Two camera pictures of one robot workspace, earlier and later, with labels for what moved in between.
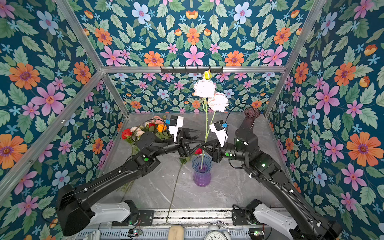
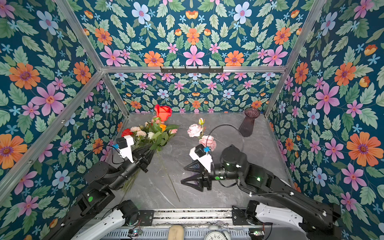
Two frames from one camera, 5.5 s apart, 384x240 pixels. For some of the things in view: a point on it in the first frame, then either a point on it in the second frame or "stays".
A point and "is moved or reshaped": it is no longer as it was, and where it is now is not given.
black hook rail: x=213 y=70 stays
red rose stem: x=182 y=161 → x=163 y=113
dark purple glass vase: x=251 y=113 stays
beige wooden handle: x=176 y=232 stays
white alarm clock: x=215 y=233 stays
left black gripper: x=183 y=148 → x=140 y=158
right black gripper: x=216 y=152 → x=205 y=177
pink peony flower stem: x=207 y=136 is moved or reshaped
